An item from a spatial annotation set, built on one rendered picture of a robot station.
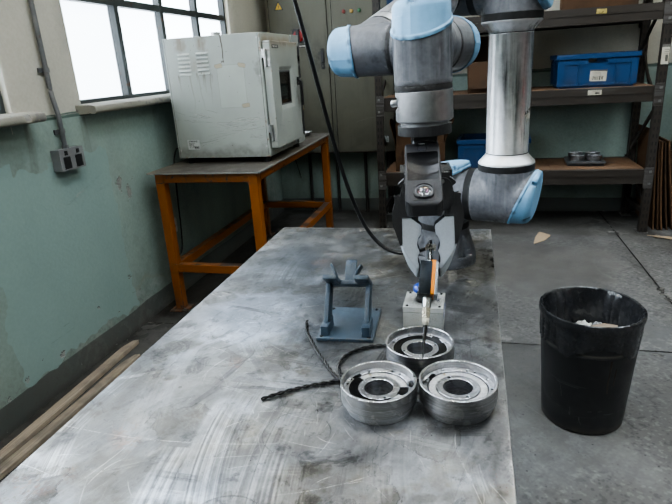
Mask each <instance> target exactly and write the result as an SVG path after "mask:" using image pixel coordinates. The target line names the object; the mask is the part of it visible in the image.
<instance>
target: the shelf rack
mask: <svg viewBox="0 0 672 504"><path fill-rule="evenodd" d="M465 19H467V20H469V21H470V22H472V23H473V24H474V25H475V26H476V28H477V30H478V32H479V35H489V33H488V31H487V30H486V29H485V28H484V27H483V26H482V25H481V16H477V17H465ZM657 19H663V23H662V31H661V39H660V47H659V55H658V63H657V72H656V80H655V85H653V84H652V81H651V78H650V75H649V69H648V63H647V51H648V42H649V36H650V34H651V32H652V29H653V27H654V25H655V23H656V21H657ZM651 20H653V22H652V24H651ZM638 23H639V27H638V28H640V37H639V46H638V51H642V55H640V56H637V57H639V65H638V74H637V82H636V83H634V84H633V86H614V87H593V88H571V89H557V88H555V87H553V86H541V87H531V106H554V105H577V104H601V103H624V102H632V109H631V118H630V127H629V136H628V144H627V153H626V154H624V156H619V157H602V158H603V159H604V160H605V161H606V163H605V164H604V166H567V163H565V160H564V158H534V159H535V170H536V169H539V170H541V171H542V172H543V182H542V185H591V184H623V189H622V198H621V207H620V212H619V213H620V214H621V216H631V215H630V214H629V205H630V204H631V205H632V206H633V207H634V208H635V209H637V210H638V211H639V218H638V226H637V228H634V230H635V231H636V232H637V233H648V232H647V226H648V218H649V211H650V203H651V195H652V187H653V180H654V172H655V164H656V156H657V149H658V141H659V133H660V126H661V118H662V110H663V102H664V95H665V87H666V79H667V71H668V64H669V56H670V48H671V41H672V0H663V1H662V2H655V3H653V0H644V1H643V3H642V4H630V5H617V6H604V7H592V8H579V9H566V10H554V11H544V16H543V20H542V21H541V22H540V24H539V25H538V26H537V27H536V28H535V30H534V31H545V30H559V29H572V28H585V27H599V26H612V25H625V24H638ZM650 25H651V26H650ZM645 72H646V78H647V81H648V84H644V76H645ZM374 78H375V107H376V136H377V164H378V185H379V223H380V228H388V227H389V226H387V215H392V210H393V206H394V195H395V186H398V183H399V182H400V171H396V159H394V152H387V160H388V163H387V167H388V168H387V171H385V146H387V145H386V139H385V135H384V112H396V110H397V108H398V107H394V108H392V107H391V105H390V102H391V100H397V98H396V97H395V95H388V96H386V97H384V96H383V95H384V89H385V85H386V80H384V82H383V79H382V76H374ZM647 101H653V104H652V110H651V112H650V114H649V115H648V117H647V119H646V120H645V122H644V124H643V125H642V127H641V129H640V130H639V132H638V128H639V119H640V111H641V102H647ZM479 108H487V93H469V94H468V90H458V91H453V109H479ZM650 119H651V120H650ZM649 121H650V128H649V136H648V145H647V153H646V161H645V169H644V168H643V167H642V166H640V165H639V164H637V163H635V153H636V145H637V140H638V139H639V137H640V135H641V134H642V132H643V130H644V129H645V127H646V125H647V124H648V122H649ZM384 144H385V145H384ZM632 184H635V185H636V188H637V192H638V196H639V198H640V205H639V204H638V203H637V202H636V201H634V200H633V199H632V198H631V197H630V196H631V188H632ZM639 184H643V185H642V193H641V191H640V187H639ZM386 186H388V200H387V202H386ZM388 206H389V212H388V214H387V212H386V210H387V208H388Z"/></svg>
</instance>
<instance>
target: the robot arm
mask: <svg viewBox="0 0 672 504"><path fill-rule="evenodd" d="M553 1H554V0H394V1H392V2H391V3H389V4H388V5H387V6H385V7H384V8H382V9H381V10H380V11H378V12H377V13H375V14H374V15H373V16H371V17H370V18H368V19H367V20H366V21H364V22H363V23H362V24H359V25H355V26H351V25H347V26H346V27H340V28H336V29H335V30H333V31H332V33H331V34H330V36H329V39H328V44H327V56H328V60H329V65H330V67H331V69H332V71H333V72H334V73H335V74H336V75H337V76H340V77H355V78H358V77H368V76H388V75H394V91H395V97H396V98H397V100H391V102H390V105H391V107H392V108H394V107H398V108H397V110H396V121H397V122H398V123H400V125H398V136H400V137H411V144H408V145H406V146H405V149H404V150H405V155H404V159H405V165H400V182H399V183H398V186H399V187H400V188H401V191H400V195H394V206H393V210H392V223H393V227H394V230H395V233H396V236H397V238H398V241H399V244H400V246H401V249H402V252H403V254H404V257H405V259H406V262H407V264H408V266H409V268H410V269H411V271H412V272H413V273H414V275H415V276H416V277H419V270H420V266H419V265H420V263H421V260H426V261H427V250H426V251H424V252H421V253H420V248H423V247H425V246H426V244H428V241H429V240H434V244H435V245H436V251H434V253H433V260H436V262H437V261H438V262H439V263H438V266H439V268H438V270H439V276H440V277H441V276H443V275H444V274H445V272H446V270H458V269H463V268H466V267H469V266H471V265H473V264H474V263H475V262H476V249H475V246H474V243H473V239H472V236H471V233H470V230H469V220H475V221H487V222H499V223H507V224H510V223H513V224H525V223H528V222H529V221H530V220H531V219H532V217H533V216H534V213H535V211H536V208H537V205H538V201H539V197H540V193H541V188H542V182H543V172H542V171H541V170H539V169H536V170H535V159H534V158H533V157H532V156H531V155H530V154H529V152H528V144H529V125H530V107H531V86H532V67H533V47H534V30H535V28H536V27H537V26H538V25H539V24H540V22H541V21H542V20H543V16H544V10H547V9H548V8H551V7H552V5H553ZM470 15H472V16H473V15H481V25H482V26H483V27H484V28H485V29H486V30H487V31H488V33H489V40H488V81H487V121H486V153H485V155H484V156H483V157H482V158H481V159H480V160H479V161H478V168H471V164H470V161H469V160H450V161H443V162H441V160H440V148H439V144H438V141H437V136H440V135H445V134H449V133H451V132H452V122H451V121H449V120H451V119H452V118H453V117H454V114H453V88H452V87H453V85H452V82H453V74H452V73H456V72H459V71H461V70H463V69H464V68H466V67H468V66H469V65H470V64H472V63H473V61H474V60H475V59H476V57H477V55H478V53H479V50H480V44H481V41H480V35H479V32H478V30H477V28H476V26H475V25H474V24H473V23H472V22H470V21H469V20H467V19H465V18H463V17H461V16H470ZM414 217H418V220H417V219H415V218H414Z"/></svg>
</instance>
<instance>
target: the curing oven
mask: <svg viewBox="0 0 672 504"><path fill-rule="evenodd" d="M162 43H163V50H164V56H165V63H166V70H167V76H168V83H169V89H170V96H171V103H172V109H173V116H174V123H175V129H176V136H177V143H178V149H179V156H180V159H181V158H188V159H189V163H195V162H196V161H195V158H226V157H264V161H265V162H270V161H271V156H273V155H275V154H277V153H279V152H281V151H283V150H285V149H287V148H289V147H291V146H294V147H299V146H300V145H299V143H301V142H303V141H305V124H304V111H303V105H304V92H303V82H302V81H301V72H300V57H299V46H298V36H297V35H285V34H276V33H267V32H248V33H234V34H222V35H209V36H197V37H184V38H172V39H162Z"/></svg>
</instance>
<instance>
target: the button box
mask: <svg viewBox="0 0 672 504"><path fill-rule="evenodd" d="M444 321H445V293H438V297H437V300H433V299H432V303H431V308H430V318H429V324H428V326H429V327H435V328H438V329H441V330H444ZM409 326H423V325H422V299H417V293H415V292H408V291H407V294H406V297H405V301H404V304H403V328H404V327H409Z"/></svg>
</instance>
